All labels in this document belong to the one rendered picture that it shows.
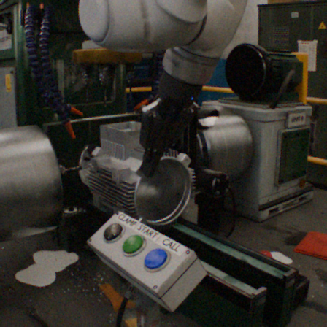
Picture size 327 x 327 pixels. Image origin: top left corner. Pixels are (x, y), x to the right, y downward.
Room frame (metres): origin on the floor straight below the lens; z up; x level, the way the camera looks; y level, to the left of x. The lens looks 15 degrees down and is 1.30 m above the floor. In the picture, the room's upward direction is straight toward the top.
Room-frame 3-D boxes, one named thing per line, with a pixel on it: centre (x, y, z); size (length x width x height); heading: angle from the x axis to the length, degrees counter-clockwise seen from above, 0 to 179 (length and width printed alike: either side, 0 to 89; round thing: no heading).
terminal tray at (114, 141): (0.95, 0.08, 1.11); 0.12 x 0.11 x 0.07; 37
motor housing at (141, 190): (0.92, 0.06, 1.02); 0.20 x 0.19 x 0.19; 37
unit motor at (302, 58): (1.36, -0.40, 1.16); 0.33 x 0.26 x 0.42; 128
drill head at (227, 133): (1.20, -0.14, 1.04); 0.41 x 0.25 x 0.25; 128
